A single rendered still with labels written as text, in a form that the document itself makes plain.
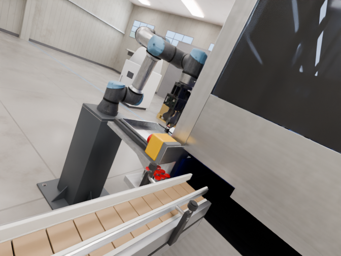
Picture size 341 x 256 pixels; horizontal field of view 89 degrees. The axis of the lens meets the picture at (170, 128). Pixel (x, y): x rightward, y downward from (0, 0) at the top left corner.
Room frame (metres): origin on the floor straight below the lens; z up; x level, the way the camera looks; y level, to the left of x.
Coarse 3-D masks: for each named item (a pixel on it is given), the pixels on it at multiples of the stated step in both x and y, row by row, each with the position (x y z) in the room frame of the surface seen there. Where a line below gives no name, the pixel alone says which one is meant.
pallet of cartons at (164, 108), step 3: (162, 105) 4.97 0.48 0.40; (165, 105) 4.92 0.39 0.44; (162, 108) 4.95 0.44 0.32; (165, 108) 4.90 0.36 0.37; (162, 111) 4.93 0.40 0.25; (165, 111) 4.88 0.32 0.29; (159, 114) 4.94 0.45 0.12; (162, 114) 4.91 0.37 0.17; (174, 114) 4.75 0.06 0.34; (159, 117) 4.95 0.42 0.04; (162, 120) 4.85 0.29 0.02; (174, 126) 4.63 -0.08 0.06
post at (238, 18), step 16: (240, 0) 0.58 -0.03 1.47; (256, 0) 0.55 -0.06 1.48; (240, 16) 0.56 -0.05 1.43; (224, 32) 0.58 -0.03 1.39; (240, 32) 0.55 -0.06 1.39; (224, 48) 0.56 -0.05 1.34; (208, 64) 0.58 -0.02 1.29; (224, 64) 0.55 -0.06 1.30; (208, 80) 0.56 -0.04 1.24; (192, 96) 0.58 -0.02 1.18; (208, 96) 0.55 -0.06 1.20; (192, 112) 0.56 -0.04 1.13; (176, 128) 0.58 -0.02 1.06; (192, 128) 0.55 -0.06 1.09
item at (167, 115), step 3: (168, 111) 0.82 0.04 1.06; (171, 111) 0.83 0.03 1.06; (174, 111) 0.83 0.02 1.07; (165, 114) 0.81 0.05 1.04; (168, 114) 0.82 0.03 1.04; (171, 114) 0.82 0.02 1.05; (165, 117) 0.82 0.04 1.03; (168, 117) 0.83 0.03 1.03; (168, 120) 0.83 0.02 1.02; (168, 123) 0.83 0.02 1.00
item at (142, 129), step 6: (120, 120) 0.86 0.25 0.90; (126, 120) 0.89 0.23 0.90; (132, 120) 0.92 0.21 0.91; (138, 120) 0.95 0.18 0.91; (126, 126) 0.82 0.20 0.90; (132, 126) 0.90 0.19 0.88; (138, 126) 0.94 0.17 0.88; (144, 126) 0.99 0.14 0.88; (150, 126) 1.04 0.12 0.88; (156, 126) 1.05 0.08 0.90; (138, 132) 0.86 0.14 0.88; (144, 132) 0.90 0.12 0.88; (150, 132) 0.95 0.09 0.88; (156, 132) 0.99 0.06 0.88; (162, 132) 1.02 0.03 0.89; (168, 132) 0.99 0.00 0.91; (144, 138) 0.74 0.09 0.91
